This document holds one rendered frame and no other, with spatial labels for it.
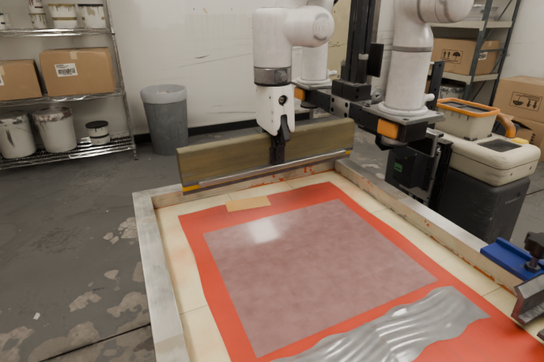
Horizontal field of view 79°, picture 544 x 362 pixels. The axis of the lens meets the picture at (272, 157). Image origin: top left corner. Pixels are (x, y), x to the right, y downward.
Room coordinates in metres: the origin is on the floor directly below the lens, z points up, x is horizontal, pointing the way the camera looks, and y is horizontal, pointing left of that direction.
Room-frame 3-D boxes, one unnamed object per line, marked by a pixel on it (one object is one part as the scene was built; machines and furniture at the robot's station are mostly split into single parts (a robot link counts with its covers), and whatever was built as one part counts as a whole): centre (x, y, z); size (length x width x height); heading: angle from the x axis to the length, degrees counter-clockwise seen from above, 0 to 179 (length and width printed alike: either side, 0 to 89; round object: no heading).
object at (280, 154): (0.64, -0.02, 1.11); 0.03 x 0.03 x 0.07; 25
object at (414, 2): (0.87, -0.36, 1.37); 0.13 x 0.10 x 0.16; 31
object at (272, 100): (0.67, 0.00, 1.21); 0.10 x 0.07 x 0.11; 25
